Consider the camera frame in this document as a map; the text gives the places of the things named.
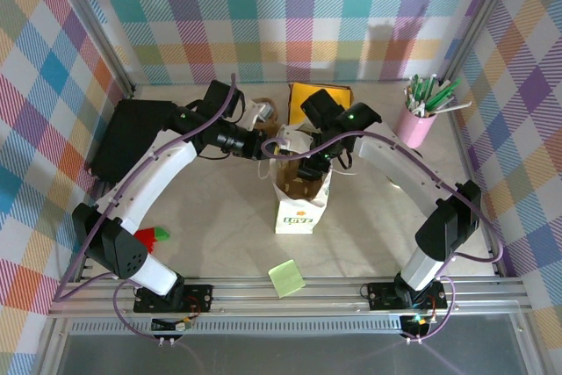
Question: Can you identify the white paper takeout bag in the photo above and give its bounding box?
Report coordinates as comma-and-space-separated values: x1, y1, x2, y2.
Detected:
257, 153, 357, 235

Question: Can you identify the yellow napkin stack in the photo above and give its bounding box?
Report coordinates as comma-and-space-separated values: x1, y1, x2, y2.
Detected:
289, 82, 352, 126

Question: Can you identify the pink straw holder cup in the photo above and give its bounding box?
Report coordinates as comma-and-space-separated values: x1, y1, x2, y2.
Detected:
397, 102, 438, 149

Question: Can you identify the black carrying case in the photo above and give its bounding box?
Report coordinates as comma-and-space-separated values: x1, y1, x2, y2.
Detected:
90, 98, 179, 185

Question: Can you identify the green sticky note pad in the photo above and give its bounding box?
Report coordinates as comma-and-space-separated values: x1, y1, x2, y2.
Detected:
268, 260, 306, 299

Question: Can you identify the white wrapped straw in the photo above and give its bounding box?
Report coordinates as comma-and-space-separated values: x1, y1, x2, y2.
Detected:
432, 101, 473, 115

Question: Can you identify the red toy block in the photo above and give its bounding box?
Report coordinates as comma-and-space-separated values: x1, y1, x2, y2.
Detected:
133, 227, 162, 256

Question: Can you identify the small circuit board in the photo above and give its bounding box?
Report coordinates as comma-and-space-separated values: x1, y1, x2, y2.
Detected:
151, 316, 194, 333
401, 311, 438, 328

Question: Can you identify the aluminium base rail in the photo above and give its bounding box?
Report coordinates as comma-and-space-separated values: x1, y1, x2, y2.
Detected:
47, 276, 533, 320

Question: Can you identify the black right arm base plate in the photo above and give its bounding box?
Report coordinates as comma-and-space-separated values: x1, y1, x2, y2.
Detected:
367, 281, 448, 311

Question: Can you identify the grey slotted cable duct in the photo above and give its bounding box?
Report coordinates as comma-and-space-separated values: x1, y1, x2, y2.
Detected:
69, 320, 405, 337

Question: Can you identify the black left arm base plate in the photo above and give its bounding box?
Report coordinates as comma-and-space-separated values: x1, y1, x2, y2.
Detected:
133, 283, 215, 314

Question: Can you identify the aluminium frame post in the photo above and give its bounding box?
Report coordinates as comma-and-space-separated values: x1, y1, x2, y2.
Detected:
41, 0, 136, 97
436, 0, 526, 84

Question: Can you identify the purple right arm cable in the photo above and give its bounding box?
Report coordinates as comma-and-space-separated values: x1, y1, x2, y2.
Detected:
261, 128, 504, 343

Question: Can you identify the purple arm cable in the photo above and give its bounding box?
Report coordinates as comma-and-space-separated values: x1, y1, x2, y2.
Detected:
261, 128, 504, 343
54, 72, 241, 343

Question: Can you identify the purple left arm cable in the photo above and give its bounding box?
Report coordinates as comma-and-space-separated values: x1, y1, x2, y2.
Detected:
54, 72, 241, 343

